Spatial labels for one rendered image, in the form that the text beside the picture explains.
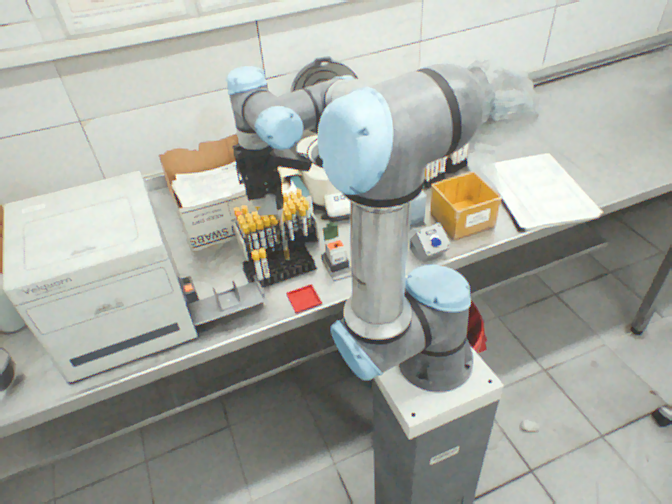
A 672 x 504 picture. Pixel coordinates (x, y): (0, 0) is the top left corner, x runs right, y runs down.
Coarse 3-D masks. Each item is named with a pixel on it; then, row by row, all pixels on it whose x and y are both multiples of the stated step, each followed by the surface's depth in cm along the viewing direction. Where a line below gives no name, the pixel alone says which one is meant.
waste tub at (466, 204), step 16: (464, 176) 150; (432, 192) 149; (448, 192) 152; (464, 192) 154; (480, 192) 150; (496, 192) 143; (432, 208) 152; (448, 208) 143; (464, 208) 139; (480, 208) 141; (496, 208) 144; (448, 224) 146; (464, 224) 143; (480, 224) 145
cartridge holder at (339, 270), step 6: (324, 252) 139; (324, 258) 140; (324, 264) 141; (330, 264) 136; (336, 264) 136; (342, 264) 137; (348, 264) 138; (330, 270) 137; (336, 270) 137; (342, 270) 138; (348, 270) 137; (336, 276) 136; (342, 276) 137
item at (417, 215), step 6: (420, 198) 144; (414, 204) 145; (420, 204) 145; (414, 210) 146; (420, 210) 147; (414, 216) 148; (420, 216) 148; (414, 222) 149; (420, 222) 150; (414, 228) 148; (420, 228) 149
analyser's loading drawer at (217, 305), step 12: (240, 288) 131; (252, 288) 131; (204, 300) 129; (216, 300) 129; (240, 300) 127; (252, 300) 128; (264, 300) 129; (192, 312) 126; (204, 312) 126; (216, 312) 126; (228, 312) 126
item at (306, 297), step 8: (304, 288) 135; (312, 288) 135; (288, 296) 133; (296, 296) 133; (304, 296) 133; (312, 296) 133; (296, 304) 132; (304, 304) 131; (312, 304) 131; (320, 304) 131; (296, 312) 129
